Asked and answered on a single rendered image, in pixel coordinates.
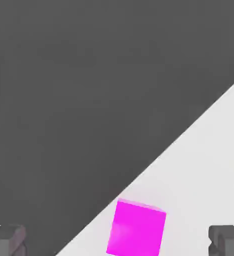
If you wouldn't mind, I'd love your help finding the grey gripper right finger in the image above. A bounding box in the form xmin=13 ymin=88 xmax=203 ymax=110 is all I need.
xmin=208 ymin=224 xmax=234 ymax=256

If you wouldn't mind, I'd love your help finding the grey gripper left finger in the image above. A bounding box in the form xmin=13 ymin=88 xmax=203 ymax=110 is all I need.
xmin=0 ymin=224 xmax=27 ymax=256

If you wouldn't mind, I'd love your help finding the small magenta cube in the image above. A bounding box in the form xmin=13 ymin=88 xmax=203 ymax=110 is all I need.
xmin=105 ymin=197 xmax=167 ymax=256

